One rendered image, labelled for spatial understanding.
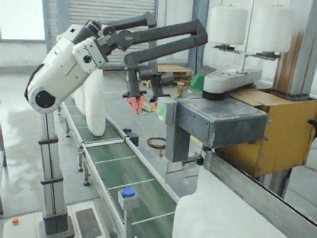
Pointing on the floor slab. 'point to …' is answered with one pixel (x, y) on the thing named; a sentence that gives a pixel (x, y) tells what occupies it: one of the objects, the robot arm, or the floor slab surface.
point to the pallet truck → (197, 79)
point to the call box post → (128, 223)
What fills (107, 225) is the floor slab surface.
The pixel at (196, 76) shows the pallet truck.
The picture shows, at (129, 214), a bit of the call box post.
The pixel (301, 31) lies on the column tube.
